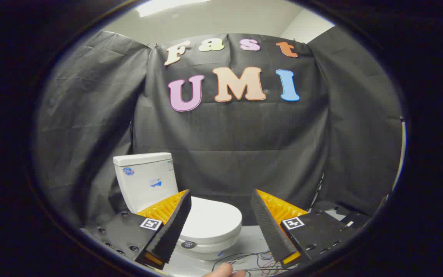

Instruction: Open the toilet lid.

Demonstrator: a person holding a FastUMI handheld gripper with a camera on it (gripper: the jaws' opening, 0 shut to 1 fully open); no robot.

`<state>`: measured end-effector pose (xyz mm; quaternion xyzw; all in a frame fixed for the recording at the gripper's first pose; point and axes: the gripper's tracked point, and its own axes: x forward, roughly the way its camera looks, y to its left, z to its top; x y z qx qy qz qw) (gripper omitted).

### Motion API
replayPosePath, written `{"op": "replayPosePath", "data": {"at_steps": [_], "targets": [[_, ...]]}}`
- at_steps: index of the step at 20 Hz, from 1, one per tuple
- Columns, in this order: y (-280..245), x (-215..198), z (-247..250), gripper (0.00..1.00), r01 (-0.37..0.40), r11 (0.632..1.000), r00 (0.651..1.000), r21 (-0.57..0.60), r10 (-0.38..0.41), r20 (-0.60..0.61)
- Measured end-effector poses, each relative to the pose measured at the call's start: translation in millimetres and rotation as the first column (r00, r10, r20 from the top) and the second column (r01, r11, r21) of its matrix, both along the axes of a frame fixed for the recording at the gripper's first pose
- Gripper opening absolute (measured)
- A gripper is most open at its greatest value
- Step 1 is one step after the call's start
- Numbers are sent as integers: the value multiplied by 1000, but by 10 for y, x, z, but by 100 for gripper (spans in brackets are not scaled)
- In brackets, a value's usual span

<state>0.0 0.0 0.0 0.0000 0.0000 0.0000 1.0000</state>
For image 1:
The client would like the black box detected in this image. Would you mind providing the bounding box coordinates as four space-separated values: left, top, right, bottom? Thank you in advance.
339 211 371 230

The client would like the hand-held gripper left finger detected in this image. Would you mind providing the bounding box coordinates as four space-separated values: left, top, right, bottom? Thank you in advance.
81 189 192 270

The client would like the tangle of thin cables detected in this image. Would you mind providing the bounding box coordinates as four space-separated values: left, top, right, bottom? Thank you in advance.
212 251 285 277

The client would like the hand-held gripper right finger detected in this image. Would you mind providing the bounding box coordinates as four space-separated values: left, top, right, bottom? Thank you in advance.
251 189 370 269

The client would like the white toilet lid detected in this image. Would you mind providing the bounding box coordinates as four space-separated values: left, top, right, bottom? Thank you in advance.
179 196 243 245

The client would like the black backdrop cloth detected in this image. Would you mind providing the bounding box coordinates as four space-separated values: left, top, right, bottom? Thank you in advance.
35 31 403 231

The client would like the white ceramic toilet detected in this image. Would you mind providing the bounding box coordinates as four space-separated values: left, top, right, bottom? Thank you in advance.
113 153 243 261

